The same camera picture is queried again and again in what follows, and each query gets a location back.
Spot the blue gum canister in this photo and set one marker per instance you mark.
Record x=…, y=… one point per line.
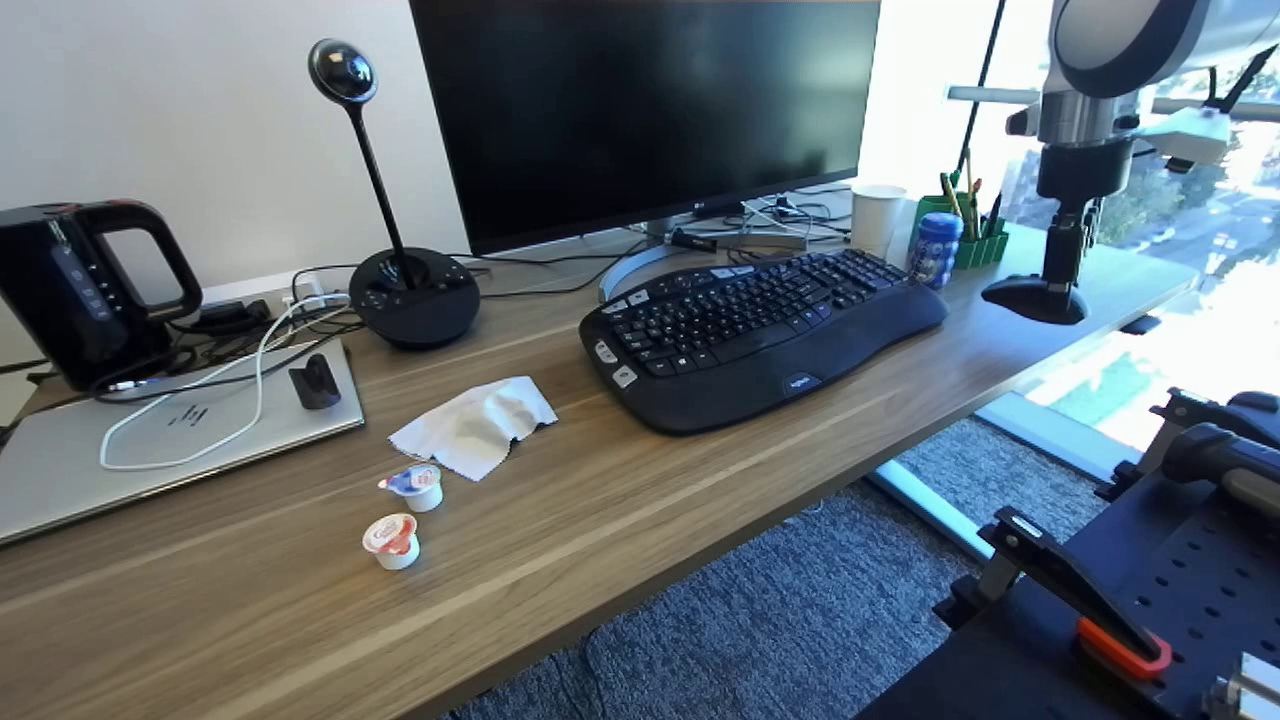
x=939, y=249

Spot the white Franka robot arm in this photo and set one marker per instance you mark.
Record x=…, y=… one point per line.
x=1126, y=55

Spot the grey window rail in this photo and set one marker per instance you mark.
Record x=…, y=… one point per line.
x=993, y=92

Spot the black electric kettle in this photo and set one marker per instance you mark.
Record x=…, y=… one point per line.
x=61, y=305

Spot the black webcam on stalk base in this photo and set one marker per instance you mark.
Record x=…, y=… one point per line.
x=415, y=302

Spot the black desk edge bracket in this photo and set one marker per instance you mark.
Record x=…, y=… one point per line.
x=1137, y=325

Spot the black ergonomic keyboard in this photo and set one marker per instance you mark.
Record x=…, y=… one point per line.
x=761, y=335

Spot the large black computer monitor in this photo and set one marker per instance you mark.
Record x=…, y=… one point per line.
x=643, y=104

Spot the silver monitor stand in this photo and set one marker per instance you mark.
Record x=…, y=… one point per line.
x=643, y=267

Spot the black Logitech computer mouse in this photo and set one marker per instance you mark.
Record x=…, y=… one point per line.
x=1034, y=302

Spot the black perforated robot cart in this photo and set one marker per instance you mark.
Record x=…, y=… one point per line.
x=1174, y=600

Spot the green plastic pen organizer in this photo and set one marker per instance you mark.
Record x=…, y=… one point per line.
x=987, y=249

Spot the small black adapter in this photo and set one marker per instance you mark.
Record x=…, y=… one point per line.
x=314, y=383

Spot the crumpled white tissue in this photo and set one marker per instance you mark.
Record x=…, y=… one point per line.
x=467, y=425

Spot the closed silver laptop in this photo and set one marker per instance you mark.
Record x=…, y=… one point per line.
x=83, y=465

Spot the aluminium profile rail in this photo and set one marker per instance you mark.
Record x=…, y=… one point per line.
x=1247, y=684

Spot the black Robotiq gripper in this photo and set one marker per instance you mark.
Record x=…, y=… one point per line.
x=1080, y=168

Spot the black slanted pole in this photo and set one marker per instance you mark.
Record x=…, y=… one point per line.
x=982, y=92

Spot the white paper cup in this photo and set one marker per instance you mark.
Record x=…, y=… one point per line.
x=879, y=224

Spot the creamer cup with red lid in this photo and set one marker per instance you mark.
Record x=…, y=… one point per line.
x=395, y=541

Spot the creamer cup with purple lid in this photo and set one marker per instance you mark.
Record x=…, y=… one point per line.
x=423, y=488

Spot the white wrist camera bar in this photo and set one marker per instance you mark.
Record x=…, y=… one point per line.
x=1187, y=137

